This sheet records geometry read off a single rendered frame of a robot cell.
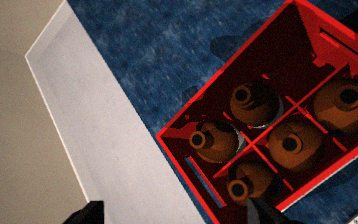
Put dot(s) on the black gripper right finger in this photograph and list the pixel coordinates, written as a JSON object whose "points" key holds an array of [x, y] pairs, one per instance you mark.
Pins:
{"points": [[259, 212]]}

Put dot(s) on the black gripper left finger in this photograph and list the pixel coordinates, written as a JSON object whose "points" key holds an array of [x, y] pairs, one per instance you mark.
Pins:
{"points": [[92, 213]]}

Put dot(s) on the red crate with dividers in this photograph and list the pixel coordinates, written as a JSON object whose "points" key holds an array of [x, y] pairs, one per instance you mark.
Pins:
{"points": [[293, 53]]}

